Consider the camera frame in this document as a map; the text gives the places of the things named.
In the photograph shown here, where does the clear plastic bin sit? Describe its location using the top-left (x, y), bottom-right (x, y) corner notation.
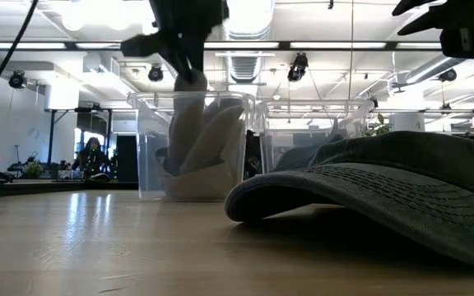
top-left (126, 90), bottom-right (257, 202)
top-left (255, 98), bottom-right (376, 174)

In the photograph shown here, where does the small background plant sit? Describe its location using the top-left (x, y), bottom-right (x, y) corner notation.
top-left (23, 160), bottom-right (44, 178)

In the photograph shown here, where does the black metal table frame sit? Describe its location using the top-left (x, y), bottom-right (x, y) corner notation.
top-left (0, 180), bottom-right (140, 199)

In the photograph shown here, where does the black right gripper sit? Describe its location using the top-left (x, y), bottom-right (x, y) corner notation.
top-left (392, 0), bottom-right (474, 60)

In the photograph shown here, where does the small green potted plant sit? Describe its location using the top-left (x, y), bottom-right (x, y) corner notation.
top-left (364, 113), bottom-right (395, 137)

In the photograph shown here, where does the two-tone cap with dark brim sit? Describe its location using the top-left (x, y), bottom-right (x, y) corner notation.
top-left (224, 121), bottom-right (474, 271)

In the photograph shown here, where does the black hanging spotlight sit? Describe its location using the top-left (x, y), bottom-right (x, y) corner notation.
top-left (438, 67), bottom-right (458, 83)
top-left (286, 52), bottom-right (309, 83)
top-left (8, 70), bottom-right (27, 90)
top-left (147, 64), bottom-right (165, 83)

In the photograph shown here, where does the beige bucket hat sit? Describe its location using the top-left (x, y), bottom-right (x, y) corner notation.
top-left (160, 68), bottom-right (247, 202)

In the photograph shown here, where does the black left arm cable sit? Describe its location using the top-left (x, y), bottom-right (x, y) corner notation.
top-left (0, 0), bottom-right (40, 118)

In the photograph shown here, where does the black overhead beam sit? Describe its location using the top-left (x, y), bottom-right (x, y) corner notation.
top-left (0, 39), bottom-right (444, 52)

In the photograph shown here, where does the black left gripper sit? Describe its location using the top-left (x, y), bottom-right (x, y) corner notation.
top-left (120, 0), bottom-right (230, 83)

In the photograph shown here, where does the person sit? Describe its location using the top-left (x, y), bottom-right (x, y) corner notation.
top-left (71, 136), bottom-right (114, 178)

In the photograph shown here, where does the silver ceiling duct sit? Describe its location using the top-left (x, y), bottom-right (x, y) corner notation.
top-left (223, 0), bottom-right (276, 86)

